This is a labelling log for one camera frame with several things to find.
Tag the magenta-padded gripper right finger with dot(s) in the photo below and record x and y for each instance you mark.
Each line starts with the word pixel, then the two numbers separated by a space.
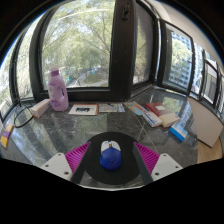
pixel 148 157

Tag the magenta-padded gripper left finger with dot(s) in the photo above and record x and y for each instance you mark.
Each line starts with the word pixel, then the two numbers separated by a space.
pixel 76 157

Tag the blue and white computer mouse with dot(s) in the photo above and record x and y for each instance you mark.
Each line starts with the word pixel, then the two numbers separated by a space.
pixel 110 158

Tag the round black mouse pad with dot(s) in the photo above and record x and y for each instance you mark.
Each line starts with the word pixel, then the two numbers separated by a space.
pixel 95 165

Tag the white box with blue stripe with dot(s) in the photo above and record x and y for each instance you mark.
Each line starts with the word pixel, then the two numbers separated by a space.
pixel 152 119

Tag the small blue box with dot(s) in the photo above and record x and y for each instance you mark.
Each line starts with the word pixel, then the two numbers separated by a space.
pixel 178 132

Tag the white card with dark picture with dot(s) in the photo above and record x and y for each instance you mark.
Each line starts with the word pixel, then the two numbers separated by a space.
pixel 83 109

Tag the thick red book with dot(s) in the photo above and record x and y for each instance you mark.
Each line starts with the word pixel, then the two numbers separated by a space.
pixel 161 110

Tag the colourful leaflet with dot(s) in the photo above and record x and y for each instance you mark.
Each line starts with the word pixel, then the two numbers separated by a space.
pixel 135 107

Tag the pale printed leaflet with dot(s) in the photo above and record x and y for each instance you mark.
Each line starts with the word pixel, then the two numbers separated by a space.
pixel 111 107

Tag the white and orange carton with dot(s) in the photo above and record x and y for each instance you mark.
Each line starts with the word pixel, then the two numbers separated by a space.
pixel 40 108

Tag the purple detergent bottle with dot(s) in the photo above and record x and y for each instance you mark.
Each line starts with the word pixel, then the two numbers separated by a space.
pixel 58 93

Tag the yellow and purple box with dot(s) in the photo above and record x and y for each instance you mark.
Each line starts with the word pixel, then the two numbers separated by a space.
pixel 6 136

